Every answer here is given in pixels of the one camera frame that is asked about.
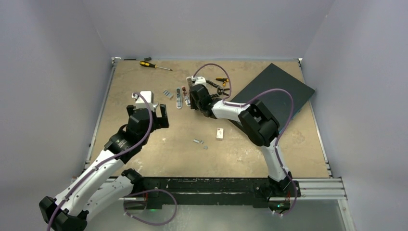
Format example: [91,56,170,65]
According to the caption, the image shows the red silver stapler insert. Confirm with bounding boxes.
[181,86,191,107]

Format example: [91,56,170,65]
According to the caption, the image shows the silver stapler magazine tray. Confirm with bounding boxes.
[176,88,182,109]

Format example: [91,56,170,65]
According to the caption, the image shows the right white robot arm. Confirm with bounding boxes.
[190,84,296,196]

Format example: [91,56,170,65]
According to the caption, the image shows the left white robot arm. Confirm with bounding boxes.
[39,104,169,231]

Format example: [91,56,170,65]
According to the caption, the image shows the silver staple strip block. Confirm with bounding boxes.
[163,90,173,99]

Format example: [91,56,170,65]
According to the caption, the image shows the small yellow black screwdriver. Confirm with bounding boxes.
[216,78,230,86]

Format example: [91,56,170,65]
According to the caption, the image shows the small white box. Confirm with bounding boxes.
[216,128,224,140]

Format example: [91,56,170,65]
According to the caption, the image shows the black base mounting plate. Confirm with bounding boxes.
[132,177,300,210]

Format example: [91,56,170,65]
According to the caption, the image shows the black flat box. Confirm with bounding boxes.
[230,64,315,131]

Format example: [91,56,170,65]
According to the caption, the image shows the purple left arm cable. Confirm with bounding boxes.
[46,92,154,231]

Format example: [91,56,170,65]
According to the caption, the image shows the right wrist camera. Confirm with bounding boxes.
[191,76,207,87]

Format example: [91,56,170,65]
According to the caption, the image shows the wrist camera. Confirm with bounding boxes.
[191,76,207,87]
[131,90,158,112]

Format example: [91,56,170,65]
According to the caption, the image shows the black handled pliers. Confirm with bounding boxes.
[206,80,230,97]

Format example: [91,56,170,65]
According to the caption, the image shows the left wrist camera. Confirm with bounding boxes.
[131,90,158,112]

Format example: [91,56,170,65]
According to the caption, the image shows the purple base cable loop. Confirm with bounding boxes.
[123,190,178,226]

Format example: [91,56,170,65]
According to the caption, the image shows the aluminium frame rail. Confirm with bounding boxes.
[268,178,347,202]

